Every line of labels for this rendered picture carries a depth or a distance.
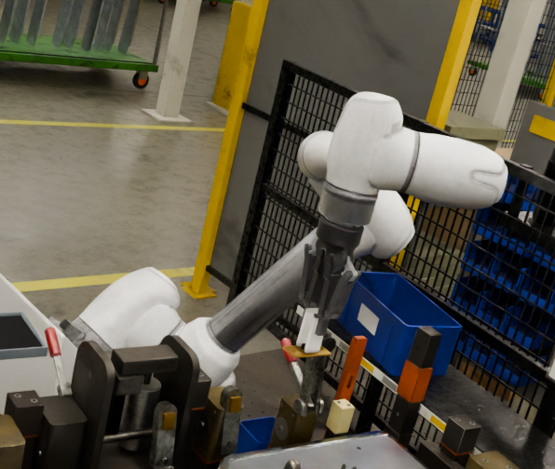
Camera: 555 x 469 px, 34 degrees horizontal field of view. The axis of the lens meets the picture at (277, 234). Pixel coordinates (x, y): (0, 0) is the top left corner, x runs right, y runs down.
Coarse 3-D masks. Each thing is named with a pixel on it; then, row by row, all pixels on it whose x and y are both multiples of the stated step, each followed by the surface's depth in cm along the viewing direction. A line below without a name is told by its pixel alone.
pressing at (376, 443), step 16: (368, 432) 191; (384, 432) 192; (272, 448) 177; (288, 448) 178; (304, 448) 180; (320, 448) 181; (336, 448) 183; (352, 448) 184; (368, 448) 186; (384, 448) 187; (400, 448) 189; (224, 464) 168; (240, 464) 170; (256, 464) 171; (272, 464) 172; (304, 464) 174; (320, 464) 176; (336, 464) 177; (352, 464) 178; (368, 464) 180; (384, 464) 181; (400, 464) 182; (416, 464) 184
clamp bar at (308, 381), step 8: (328, 336) 181; (328, 344) 177; (312, 360) 180; (320, 360) 182; (312, 368) 180; (320, 368) 182; (304, 376) 182; (312, 376) 181; (320, 376) 182; (304, 384) 182; (312, 384) 183; (320, 384) 183; (304, 392) 182; (312, 392) 183; (320, 392) 183; (304, 400) 182; (312, 400) 184; (304, 416) 182
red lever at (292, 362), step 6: (282, 342) 189; (288, 342) 189; (288, 354) 188; (288, 360) 187; (294, 360) 187; (294, 366) 187; (294, 372) 186; (300, 372) 186; (294, 378) 186; (300, 378) 186; (300, 384) 185; (300, 390) 185; (312, 402) 184; (312, 408) 183
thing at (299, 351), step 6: (282, 348) 157; (288, 348) 157; (294, 348) 158; (300, 348) 158; (324, 348) 161; (294, 354) 156; (300, 354) 156; (306, 354) 157; (312, 354) 157; (318, 354) 158; (324, 354) 159; (330, 354) 159
